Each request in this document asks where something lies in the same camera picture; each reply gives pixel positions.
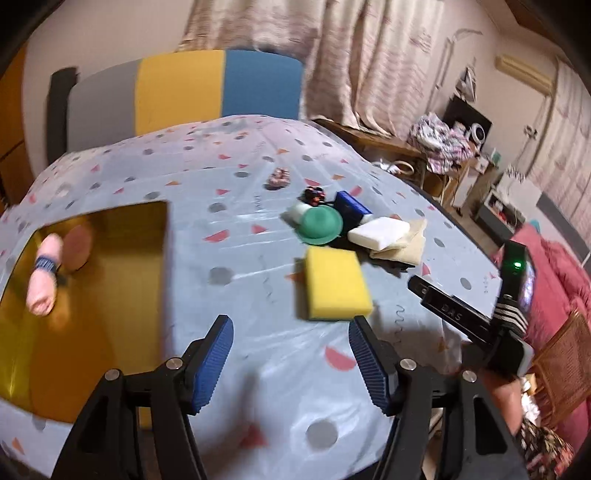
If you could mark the white storage cabinet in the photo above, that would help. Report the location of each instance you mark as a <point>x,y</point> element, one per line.
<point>512,203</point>

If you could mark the wooden wardrobe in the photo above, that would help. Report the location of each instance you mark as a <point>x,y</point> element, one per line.
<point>11,138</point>

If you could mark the black monitor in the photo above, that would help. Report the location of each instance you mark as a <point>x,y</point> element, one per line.
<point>461,113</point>

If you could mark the pink rolled towel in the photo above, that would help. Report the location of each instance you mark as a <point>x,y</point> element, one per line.
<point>41,295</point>

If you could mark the pale striped curtain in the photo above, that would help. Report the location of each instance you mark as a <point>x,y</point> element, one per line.
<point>568,152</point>

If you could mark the grey yellow blue chair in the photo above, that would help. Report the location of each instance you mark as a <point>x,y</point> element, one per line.
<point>184,92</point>

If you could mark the gold metal tray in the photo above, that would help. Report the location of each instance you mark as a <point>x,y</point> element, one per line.
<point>115,300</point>

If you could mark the brown round sponge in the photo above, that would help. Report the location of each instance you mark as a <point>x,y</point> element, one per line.
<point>76,249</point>

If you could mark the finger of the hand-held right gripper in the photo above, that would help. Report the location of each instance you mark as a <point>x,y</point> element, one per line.
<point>443,304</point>

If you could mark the yellow sponge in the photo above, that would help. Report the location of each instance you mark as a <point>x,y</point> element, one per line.
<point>334,281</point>

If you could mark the beige patterned curtain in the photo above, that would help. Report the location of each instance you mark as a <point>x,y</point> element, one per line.
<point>369,60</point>

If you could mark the white round fan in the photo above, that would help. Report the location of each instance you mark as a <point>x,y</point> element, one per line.
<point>475,134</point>

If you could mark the green silicone dispenser bottle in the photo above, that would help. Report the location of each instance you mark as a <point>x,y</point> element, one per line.
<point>318,224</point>

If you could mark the person's right forearm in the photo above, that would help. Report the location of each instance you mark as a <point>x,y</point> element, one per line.
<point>504,400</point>

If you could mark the blue tissue packet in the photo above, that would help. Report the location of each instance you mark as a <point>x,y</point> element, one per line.
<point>351,205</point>

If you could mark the white sponge block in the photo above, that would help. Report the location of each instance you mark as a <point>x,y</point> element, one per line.
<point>376,233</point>

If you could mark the red blanket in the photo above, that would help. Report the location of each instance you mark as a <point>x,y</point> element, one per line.
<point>563,286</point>

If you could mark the floral pink scrunchie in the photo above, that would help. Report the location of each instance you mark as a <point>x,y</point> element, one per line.
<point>279,177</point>

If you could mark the pile of floral clothes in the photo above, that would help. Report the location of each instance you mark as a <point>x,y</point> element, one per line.
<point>438,138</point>

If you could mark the person's floral clothing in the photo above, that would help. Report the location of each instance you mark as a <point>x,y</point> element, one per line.
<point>542,454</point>

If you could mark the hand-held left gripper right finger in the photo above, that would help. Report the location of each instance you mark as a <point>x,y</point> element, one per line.
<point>369,364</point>

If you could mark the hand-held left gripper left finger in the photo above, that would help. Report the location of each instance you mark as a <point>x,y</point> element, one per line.
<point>212,364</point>

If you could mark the cream air conditioner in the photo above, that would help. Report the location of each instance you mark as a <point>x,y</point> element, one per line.
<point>521,71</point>

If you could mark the beige cloth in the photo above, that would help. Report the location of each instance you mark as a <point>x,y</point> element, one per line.
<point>411,249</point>

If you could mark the wooden side table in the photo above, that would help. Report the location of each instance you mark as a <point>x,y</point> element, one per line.
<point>383,145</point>

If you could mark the brown wicker basket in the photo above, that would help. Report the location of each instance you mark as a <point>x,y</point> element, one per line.
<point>568,364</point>

